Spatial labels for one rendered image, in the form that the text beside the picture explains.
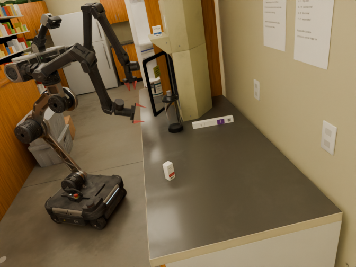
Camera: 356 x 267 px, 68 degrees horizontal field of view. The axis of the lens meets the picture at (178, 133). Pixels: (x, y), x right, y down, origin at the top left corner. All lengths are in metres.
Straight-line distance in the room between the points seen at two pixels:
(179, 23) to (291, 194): 1.12
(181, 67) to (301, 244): 1.17
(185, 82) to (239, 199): 0.90
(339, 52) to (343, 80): 0.09
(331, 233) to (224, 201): 0.40
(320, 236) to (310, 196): 0.14
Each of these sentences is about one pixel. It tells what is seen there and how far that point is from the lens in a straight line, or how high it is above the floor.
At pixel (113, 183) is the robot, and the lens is 2.64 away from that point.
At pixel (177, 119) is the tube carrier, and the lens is 1.66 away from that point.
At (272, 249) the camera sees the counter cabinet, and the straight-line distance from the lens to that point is 1.10.
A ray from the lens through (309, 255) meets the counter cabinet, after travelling 1.21.
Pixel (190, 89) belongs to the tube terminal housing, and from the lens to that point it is 1.76.
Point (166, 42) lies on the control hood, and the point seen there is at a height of 1.48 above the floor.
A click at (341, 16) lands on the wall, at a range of 0.99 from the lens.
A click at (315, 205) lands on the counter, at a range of 1.13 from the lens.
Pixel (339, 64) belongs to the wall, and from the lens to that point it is 1.01.
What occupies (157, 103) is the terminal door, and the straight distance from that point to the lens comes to 1.88.
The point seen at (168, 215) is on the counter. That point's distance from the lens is 1.10.
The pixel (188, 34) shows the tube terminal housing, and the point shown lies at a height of 1.50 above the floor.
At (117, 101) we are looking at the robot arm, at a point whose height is 1.18.
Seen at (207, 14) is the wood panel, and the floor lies 1.57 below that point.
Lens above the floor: 1.70
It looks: 27 degrees down
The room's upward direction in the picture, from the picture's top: 10 degrees counter-clockwise
